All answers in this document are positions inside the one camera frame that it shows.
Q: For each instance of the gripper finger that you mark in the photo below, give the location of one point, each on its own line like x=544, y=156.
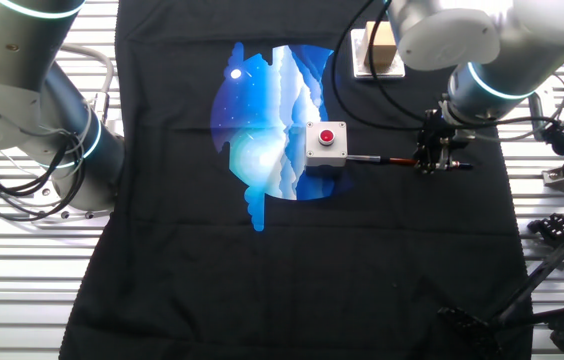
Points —
x=443, y=160
x=424, y=159

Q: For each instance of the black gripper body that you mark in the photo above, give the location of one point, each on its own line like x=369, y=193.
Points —
x=439, y=135

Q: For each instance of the brown brush with clear cap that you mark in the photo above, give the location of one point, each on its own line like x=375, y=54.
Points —
x=397, y=160

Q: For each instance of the grey box with red button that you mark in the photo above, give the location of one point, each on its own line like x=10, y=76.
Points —
x=326, y=150

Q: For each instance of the wooden block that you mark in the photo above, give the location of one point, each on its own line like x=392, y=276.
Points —
x=382, y=47

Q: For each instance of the black cloth with blue print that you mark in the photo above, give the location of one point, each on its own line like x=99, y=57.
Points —
x=187, y=280

